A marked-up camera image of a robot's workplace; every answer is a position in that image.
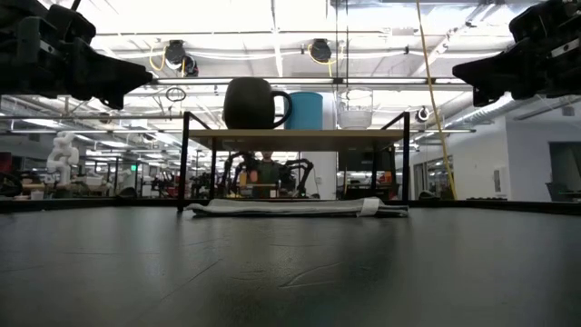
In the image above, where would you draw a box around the blue plastic cup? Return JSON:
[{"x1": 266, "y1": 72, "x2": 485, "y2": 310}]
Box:
[{"x1": 284, "y1": 92, "x2": 324, "y2": 131}]

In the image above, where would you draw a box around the person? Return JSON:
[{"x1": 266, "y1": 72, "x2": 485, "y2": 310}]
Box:
[{"x1": 253, "y1": 152, "x2": 285, "y2": 199}]

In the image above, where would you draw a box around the white robot figure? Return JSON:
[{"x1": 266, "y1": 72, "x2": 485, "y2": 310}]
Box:
[{"x1": 46, "y1": 131, "x2": 81, "y2": 187}]

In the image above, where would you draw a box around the silver ventilation duct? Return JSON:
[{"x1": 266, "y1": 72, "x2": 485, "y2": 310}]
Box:
[{"x1": 444, "y1": 93, "x2": 581, "y2": 131}]

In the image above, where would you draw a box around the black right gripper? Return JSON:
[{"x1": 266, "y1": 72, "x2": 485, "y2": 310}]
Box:
[{"x1": 451, "y1": 0, "x2": 581, "y2": 109}]

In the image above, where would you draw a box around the wooden shelf black metal frame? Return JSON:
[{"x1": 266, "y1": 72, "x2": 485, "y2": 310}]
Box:
[{"x1": 176, "y1": 111, "x2": 412, "y2": 213}]

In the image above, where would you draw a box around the black mug blue inside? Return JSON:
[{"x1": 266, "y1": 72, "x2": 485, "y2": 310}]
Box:
[{"x1": 222, "y1": 76, "x2": 294, "y2": 131}]

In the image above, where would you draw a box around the white wall box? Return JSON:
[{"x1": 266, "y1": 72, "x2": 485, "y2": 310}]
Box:
[{"x1": 493, "y1": 165, "x2": 512, "y2": 196}]

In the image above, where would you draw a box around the grey folded cloth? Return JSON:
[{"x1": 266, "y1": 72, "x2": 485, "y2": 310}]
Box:
[{"x1": 185, "y1": 196, "x2": 409, "y2": 219}]

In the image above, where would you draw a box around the yellow cable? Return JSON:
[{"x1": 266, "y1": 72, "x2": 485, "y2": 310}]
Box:
[{"x1": 415, "y1": 0, "x2": 458, "y2": 201}]

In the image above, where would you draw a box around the black hanging cable loop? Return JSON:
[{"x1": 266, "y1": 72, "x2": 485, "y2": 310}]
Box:
[{"x1": 165, "y1": 85, "x2": 187, "y2": 104}]

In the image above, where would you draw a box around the clear plastic cup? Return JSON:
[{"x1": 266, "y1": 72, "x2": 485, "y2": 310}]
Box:
[{"x1": 336, "y1": 86, "x2": 375, "y2": 131}]

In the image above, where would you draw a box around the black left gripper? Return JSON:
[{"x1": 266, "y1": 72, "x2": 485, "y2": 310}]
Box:
[{"x1": 0, "y1": 0, "x2": 154, "y2": 112}]

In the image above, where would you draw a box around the black ceiling cable reel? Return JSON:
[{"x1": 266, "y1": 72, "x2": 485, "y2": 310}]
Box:
[
  {"x1": 163, "y1": 39, "x2": 187, "y2": 69},
  {"x1": 310, "y1": 38, "x2": 333, "y2": 64}
]

